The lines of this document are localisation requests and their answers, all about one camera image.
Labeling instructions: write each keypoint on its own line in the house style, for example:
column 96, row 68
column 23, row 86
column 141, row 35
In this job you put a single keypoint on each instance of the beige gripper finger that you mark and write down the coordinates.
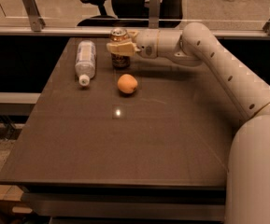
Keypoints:
column 132, row 35
column 123, row 48

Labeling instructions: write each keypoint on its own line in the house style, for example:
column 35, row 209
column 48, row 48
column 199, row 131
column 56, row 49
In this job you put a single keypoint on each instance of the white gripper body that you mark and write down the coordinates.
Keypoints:
column 147, row 44

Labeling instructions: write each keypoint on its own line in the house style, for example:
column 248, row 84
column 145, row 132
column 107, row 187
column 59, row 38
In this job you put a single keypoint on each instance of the orange soda can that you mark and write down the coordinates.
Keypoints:
column 117, row 35

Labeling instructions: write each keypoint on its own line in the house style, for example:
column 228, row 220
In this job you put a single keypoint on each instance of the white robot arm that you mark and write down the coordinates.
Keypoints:
column 248, row 174

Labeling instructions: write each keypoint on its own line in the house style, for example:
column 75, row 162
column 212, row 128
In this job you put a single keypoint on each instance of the black office chair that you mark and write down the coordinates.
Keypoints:
column 134, row 13

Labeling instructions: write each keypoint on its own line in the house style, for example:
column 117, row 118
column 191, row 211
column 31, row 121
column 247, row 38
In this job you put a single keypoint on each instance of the orange fruit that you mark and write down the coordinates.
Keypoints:
column 127, row 84

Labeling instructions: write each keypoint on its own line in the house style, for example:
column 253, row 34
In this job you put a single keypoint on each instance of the clear plastic water bottle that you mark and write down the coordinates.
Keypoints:
column 85, row 62

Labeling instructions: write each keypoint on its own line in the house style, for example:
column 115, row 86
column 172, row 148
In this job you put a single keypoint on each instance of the glass partition panel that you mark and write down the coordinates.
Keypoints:
column 217, row 14

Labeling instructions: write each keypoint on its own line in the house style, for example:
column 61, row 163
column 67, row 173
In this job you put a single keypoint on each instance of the middle metal bracket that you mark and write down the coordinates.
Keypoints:
column 154, row 13

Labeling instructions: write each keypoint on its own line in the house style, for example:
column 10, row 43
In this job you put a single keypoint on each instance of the left metal bracket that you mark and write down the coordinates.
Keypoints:
column 37, row 23

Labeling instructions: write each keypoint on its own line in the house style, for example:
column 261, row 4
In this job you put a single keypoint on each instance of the grey table frame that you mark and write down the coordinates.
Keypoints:
column 188, row 205

